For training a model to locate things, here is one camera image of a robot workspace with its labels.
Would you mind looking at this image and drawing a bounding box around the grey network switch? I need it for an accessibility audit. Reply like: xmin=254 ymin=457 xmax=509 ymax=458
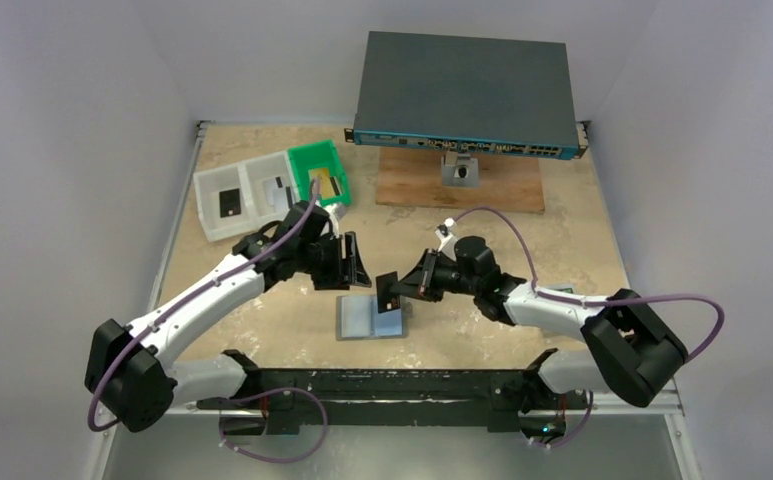
xmin=344 ymin=31 xmax=587 ymax=160

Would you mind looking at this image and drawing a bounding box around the grey leather card holder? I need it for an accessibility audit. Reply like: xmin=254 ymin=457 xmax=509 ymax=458
xmin=335 ymin=295 xmax=413 ymax=341

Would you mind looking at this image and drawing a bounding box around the white left bin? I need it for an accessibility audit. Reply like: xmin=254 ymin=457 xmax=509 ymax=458
xmin=193 ymin=163 xmax=256 ymax=242

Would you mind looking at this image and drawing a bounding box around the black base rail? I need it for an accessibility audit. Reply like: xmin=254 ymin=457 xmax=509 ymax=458
xmin=196 ymin=367 xmax=588 ymax=436

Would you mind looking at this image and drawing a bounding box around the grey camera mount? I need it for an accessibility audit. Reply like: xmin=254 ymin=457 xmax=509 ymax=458
xmin=440 ymin=152 xmax=480 ymax=188

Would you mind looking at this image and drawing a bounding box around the gold card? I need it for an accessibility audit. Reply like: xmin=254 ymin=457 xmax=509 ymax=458
xmin=321 ymin=176 xmax=343 ymax=199
xmin=308 ymin=167 xmax=331 ymax=198

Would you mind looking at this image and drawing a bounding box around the aluminium frame rail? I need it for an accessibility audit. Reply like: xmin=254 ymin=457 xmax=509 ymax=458
xmin=101 ymin=370 xmax=685 ymax=419

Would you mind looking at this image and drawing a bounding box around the white middle bin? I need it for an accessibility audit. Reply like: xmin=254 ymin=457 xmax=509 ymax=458
xmin=237 ymin=150 xmax=300 ymax=229

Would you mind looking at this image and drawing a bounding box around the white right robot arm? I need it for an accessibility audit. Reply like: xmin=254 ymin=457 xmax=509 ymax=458
xmin=377 ymin=236 xmax=690 ymax=408

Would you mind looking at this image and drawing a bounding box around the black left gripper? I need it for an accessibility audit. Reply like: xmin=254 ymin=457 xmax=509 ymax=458
xmin=296 ymin=232 xmax=369 ymax=291

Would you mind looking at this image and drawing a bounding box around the green bin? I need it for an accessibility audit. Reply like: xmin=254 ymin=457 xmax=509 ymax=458
xmin=287 ymin=140 xmax=352 ymax=206

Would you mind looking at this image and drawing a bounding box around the brown wooden board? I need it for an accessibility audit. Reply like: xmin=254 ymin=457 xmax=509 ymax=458
xmin=376 ymin=147 xmax=545 ymax=213

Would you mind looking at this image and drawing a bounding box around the black card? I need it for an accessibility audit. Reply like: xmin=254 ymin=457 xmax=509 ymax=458
xmin=375 ymin=271 xmax=401 ymax=314
xmin=218 ymin=188 xmax=242 ymax=218

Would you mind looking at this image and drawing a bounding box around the white bin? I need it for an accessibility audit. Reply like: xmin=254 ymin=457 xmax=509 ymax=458
xmin=193 ymin=163 xmax=256 ymax=242
xmin=237 ymin=150 xmax=300 ymax=229

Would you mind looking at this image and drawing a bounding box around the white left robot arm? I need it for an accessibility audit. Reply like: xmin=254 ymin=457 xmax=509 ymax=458
xmin=84 ymin=201 xmax=372 ymax=432

